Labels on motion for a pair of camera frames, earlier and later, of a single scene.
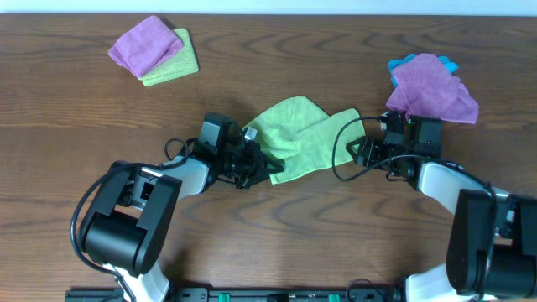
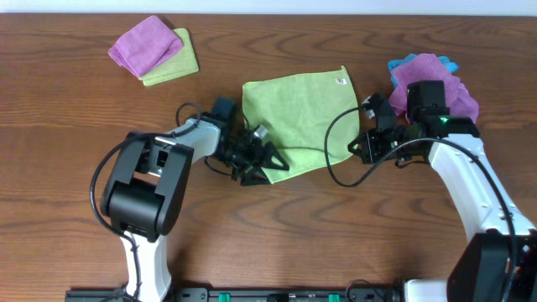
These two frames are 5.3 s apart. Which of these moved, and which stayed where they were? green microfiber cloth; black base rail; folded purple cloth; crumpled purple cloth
Moved: green microfiber cloth
Stayed: crumpled purple cloth; black base rail; folded purple cloth
